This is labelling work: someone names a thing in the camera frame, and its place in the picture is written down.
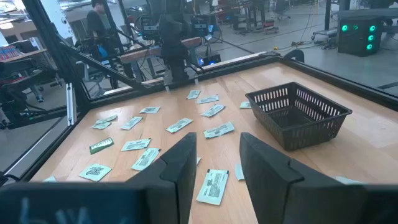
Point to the person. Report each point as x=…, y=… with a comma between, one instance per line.
x=94, y=25

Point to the black device blue light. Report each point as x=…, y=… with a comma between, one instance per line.
x=211, y=59

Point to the black slotted plastic basket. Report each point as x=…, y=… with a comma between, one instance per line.
x=289, y=141

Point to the wooden desk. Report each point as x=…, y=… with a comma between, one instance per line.
x=21, y=56

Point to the metal dolly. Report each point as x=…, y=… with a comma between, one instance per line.
x=323, y=32

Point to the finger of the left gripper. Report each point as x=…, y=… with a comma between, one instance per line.
x=196, y=79
x=168, y=79

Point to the black equipment box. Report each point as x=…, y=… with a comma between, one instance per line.
x=199, y=26
x=149, y=28

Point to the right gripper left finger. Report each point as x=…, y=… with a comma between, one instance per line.
x=180, y=174

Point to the row of colourful boxes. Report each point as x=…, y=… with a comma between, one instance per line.
x=9, y=53

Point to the black aluminium frame rail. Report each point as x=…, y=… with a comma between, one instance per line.
x=236, y=69
x=55, y=146
x=37, y=117
x=342, y=82

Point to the dark green Truvia packet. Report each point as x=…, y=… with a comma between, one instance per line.
x=101, y=145

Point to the black diagonal frame brace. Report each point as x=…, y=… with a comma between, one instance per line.
x=102, y=67

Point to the black pole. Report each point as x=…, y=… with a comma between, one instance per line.
x=327, y=15

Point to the computer tower green fans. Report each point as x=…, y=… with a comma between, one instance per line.
x=357, y=40

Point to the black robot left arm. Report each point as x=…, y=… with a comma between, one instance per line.
x=172, y=31

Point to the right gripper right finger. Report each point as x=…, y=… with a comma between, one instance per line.
x=267, y=186

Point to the black rail clamp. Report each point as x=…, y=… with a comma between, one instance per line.
x=293, y=55

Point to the red cart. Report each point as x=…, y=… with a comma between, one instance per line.
x=270, y=26

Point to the grey table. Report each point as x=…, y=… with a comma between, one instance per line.
x=367, y=13

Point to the black frame post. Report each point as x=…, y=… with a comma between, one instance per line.
x=49, y=40

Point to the silver metal bracket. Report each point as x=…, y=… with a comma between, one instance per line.
x=71, y=105

